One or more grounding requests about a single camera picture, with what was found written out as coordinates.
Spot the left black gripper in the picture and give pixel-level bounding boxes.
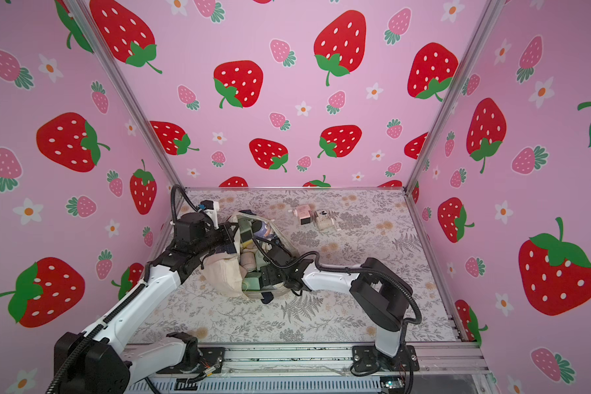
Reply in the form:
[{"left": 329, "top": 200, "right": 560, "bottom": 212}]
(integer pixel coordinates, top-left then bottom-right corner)
[{"left": 192, "top": 221, "right": 238, "bottom": 261}]

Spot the cream canvas tote bag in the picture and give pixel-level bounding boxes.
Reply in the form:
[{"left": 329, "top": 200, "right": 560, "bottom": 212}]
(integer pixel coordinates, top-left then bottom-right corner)
[{"left": 201, "top": 211, "right": 300, "bottom": 303}]

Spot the pink pencil sharpener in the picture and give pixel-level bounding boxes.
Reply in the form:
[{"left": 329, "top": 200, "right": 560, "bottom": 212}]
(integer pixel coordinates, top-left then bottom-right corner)
[{"left": 293, "top": 205, "right": 313, "bottom": 225}]

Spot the cream white pencil sharpener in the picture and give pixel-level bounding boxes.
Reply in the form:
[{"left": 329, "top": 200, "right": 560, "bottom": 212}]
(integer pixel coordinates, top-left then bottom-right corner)
[{"left": 313, "top": 209, "right": 336, "bottom": 231}]

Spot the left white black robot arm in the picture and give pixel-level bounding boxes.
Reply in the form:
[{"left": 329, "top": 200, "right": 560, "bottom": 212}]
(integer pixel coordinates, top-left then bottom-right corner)
[{"left": 47, "top": 224, "right": 238, "bottom": 393}]

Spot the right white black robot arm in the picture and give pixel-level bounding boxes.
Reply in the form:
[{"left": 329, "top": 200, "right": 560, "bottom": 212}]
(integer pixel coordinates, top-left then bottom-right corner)
[{"left": 259, "top": 245, "right": 423, "bottom": 372}]

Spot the mint green pencil sharpener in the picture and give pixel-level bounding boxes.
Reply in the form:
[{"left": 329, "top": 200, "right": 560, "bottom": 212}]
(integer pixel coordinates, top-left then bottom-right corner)
[{"left": 241, "top": 273, "right": 262, "bottom": 292}]

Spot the purple pencil sharpener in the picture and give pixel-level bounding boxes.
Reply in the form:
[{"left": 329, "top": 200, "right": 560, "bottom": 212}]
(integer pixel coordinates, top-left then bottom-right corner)
[{"left": 251, "top": 220, "right": 274, "bottom": 240}]

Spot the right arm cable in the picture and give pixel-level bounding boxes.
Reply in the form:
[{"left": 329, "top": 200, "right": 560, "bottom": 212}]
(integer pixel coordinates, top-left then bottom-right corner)
[{"left": 250, "top": 237, "right": 423, "bottom": 326}]

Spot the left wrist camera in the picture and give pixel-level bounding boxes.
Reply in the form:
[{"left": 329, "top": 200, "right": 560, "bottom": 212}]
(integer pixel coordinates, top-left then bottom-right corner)
[{"left": 173, "top": 200, "right": 220, "bottom": 242}]

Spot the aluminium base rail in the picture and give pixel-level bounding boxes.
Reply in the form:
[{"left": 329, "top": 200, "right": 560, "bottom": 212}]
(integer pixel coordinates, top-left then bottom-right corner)
[{"left": 76, "top": 341, "right": 501, "bottom": 394}]

